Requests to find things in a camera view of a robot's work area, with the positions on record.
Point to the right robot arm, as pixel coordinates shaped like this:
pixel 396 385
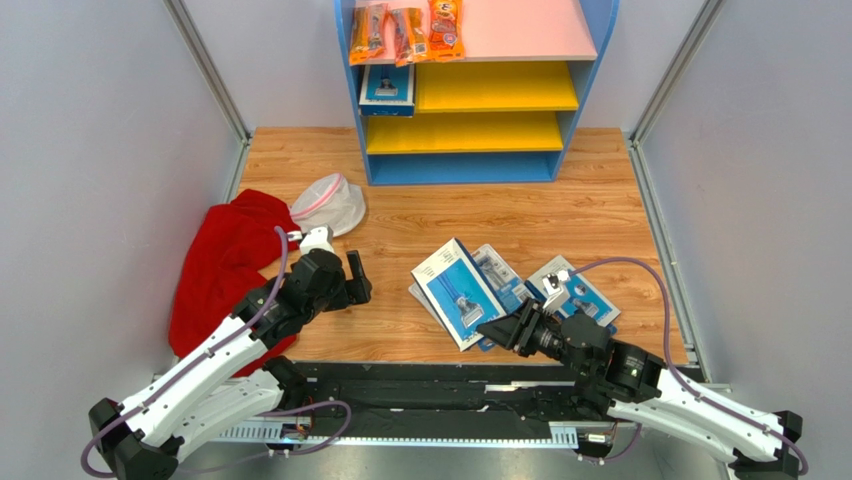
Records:
pixel 620 381

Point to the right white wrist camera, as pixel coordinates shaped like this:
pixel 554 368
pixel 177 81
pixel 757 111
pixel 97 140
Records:
pixel 557 294

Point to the blue shelf unit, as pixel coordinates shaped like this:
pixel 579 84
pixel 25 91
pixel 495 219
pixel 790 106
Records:
pixel 505 113

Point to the blue razor box right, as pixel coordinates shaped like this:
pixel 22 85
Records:
pixel 582 295

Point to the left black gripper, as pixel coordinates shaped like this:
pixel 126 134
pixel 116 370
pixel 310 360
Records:
pixel 354 291

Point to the white blue Harry's box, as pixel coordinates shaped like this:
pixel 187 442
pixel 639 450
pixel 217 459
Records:
pixel 387 90
pixel 457 290

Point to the narrow orange razor pack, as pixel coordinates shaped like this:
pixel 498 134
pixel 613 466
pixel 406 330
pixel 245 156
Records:
pixel 410 39

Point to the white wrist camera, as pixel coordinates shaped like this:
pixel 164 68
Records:
pixel 318 238
pixel 557 294

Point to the clear blister razor pack right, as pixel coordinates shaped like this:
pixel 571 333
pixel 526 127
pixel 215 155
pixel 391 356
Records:
pixel 508 286

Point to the clear blister razor pack left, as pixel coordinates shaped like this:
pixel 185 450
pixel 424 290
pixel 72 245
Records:
pixel 417 293

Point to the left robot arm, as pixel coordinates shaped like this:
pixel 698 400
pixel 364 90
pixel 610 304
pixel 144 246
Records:
pixel 230 377

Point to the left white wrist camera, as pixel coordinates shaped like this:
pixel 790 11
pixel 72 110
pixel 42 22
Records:
pixel 318 238

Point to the white mesh zip bag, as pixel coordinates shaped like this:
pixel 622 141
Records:
pixel 330 201

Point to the orange BIC razor bag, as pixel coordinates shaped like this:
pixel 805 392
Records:
pixel 444 40

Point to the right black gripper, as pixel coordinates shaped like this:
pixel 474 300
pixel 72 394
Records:
pixel 524 330

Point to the red cloth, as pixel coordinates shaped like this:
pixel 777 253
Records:
pixel 235 241

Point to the clear blister razor pack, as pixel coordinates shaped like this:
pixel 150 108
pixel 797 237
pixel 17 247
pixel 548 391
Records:
pixel 508 286
pixel 417 293

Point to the orange razor pack on shelf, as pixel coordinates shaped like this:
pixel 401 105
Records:
pixel 367 36

